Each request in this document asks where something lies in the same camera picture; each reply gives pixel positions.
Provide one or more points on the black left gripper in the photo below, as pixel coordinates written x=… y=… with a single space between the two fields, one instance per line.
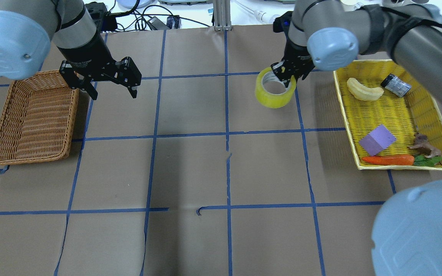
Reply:
x=84 y=53

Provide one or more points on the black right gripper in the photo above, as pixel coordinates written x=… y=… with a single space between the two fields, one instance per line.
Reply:
x=297 y=54

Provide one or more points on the yellow tape roll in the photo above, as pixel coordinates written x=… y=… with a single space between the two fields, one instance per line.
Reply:
x=267 y=98

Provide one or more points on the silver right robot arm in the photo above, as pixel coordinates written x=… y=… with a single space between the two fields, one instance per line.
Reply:
x=321 y=34

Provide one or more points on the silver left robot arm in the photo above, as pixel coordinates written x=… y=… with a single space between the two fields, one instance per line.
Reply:
x=27 y=29

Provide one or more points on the brown wicker basket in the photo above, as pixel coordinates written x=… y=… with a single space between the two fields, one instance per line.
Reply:
x=38 y=120

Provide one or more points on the banana piece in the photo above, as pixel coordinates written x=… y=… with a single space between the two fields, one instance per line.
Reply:
x=363 y=93

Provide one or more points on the black silver can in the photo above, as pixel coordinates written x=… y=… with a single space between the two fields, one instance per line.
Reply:
x=395 y=85

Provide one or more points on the purple cube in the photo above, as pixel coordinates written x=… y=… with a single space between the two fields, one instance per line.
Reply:
x=377 y=140

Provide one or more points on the yellow plastic tray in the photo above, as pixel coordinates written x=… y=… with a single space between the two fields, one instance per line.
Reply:
x=416 y=112

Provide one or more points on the orange carrot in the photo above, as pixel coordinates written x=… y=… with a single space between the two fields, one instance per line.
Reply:
x=390 y=160

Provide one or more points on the brown toy animal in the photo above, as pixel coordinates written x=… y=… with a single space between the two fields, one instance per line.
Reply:
x=424 y=147

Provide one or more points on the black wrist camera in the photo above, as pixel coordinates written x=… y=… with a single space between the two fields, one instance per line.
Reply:
x=281 y=23

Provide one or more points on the aluminium frame post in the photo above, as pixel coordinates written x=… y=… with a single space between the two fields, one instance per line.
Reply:
x=221 y=15

